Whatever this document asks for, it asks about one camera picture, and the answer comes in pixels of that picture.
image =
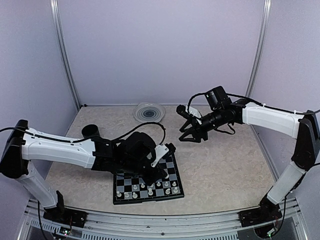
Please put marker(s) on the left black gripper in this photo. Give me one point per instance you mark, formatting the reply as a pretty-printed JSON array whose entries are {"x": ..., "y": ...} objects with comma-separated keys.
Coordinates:
[{"x": 155, "y": 176}]

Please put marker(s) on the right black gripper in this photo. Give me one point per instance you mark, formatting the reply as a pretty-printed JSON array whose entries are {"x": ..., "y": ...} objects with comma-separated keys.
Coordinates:
[{"x": 197, "y": 131}]

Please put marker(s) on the white bishop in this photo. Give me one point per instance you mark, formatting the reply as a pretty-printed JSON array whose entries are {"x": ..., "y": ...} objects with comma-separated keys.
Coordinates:
[{"x": 134, "y": 195}]

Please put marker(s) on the black white chess board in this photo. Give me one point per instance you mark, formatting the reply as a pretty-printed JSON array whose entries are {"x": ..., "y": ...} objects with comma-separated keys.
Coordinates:
[{"x": 124, "y": 183}]

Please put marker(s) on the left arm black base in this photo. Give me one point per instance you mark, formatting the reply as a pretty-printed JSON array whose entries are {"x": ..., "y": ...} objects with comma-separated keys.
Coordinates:
[{"x": 63, "y": 215}]

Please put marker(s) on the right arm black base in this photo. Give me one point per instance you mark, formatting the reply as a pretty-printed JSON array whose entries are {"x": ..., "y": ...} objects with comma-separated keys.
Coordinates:
[{"x": 265, "y": 212}]

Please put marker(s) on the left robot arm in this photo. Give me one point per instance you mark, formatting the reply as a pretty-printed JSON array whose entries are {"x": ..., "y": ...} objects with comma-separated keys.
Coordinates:
[{"x": 134, "y": 153}]

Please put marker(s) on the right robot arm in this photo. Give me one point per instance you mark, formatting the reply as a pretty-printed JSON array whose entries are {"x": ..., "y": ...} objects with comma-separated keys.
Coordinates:
[{"x": 301, "y": 126}]

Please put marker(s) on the black plastic cup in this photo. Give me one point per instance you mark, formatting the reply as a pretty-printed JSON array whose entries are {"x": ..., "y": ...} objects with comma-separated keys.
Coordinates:
[{"x": 90, "y": 130}]

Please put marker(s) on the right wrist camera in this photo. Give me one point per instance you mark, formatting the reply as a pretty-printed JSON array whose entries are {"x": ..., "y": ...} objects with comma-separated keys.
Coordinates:
[{"x": 189, "y": 113}]

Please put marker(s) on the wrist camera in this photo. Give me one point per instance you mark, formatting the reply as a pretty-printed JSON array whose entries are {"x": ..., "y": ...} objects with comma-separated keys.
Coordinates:
[
  {"x": 189, "y": 113},
  {"x": 160, "y": 151}
]

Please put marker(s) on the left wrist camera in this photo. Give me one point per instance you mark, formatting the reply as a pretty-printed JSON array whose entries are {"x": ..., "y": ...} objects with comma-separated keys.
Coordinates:
[{"x": 160, "y": 151}]

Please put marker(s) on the front aluminium rail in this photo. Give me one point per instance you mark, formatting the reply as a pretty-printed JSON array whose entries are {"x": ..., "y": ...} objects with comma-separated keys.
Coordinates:
[{"x": 99, "y": 225}]

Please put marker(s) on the right aluminium frame post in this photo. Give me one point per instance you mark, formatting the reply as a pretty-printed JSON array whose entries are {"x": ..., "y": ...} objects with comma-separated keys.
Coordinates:
[{"x": 267, "y": 5}]

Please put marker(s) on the aluminium frame post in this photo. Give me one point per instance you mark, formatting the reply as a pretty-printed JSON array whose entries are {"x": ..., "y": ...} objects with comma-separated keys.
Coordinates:
[
  {"x": 267, "y": 5},
  {"x": 54, "y": 5}
]

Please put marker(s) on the left aluminium frame post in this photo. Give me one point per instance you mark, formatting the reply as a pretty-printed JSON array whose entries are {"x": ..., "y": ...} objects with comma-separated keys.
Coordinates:
[{"x": 54, "y": 5}]

